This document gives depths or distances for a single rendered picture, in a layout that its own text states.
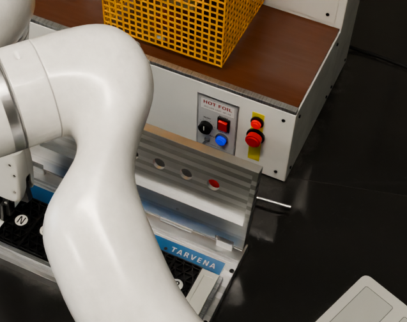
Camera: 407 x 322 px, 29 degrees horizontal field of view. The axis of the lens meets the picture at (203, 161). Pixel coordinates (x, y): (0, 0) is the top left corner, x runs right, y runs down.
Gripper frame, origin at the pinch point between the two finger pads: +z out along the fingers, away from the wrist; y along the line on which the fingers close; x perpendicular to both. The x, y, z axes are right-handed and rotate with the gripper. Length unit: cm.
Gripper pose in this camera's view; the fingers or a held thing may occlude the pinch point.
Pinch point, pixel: (4, 206)
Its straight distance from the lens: 141.3
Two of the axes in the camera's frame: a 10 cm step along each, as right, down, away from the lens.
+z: -1.1, 7.5, 6.5
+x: 4.1, -5.6, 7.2
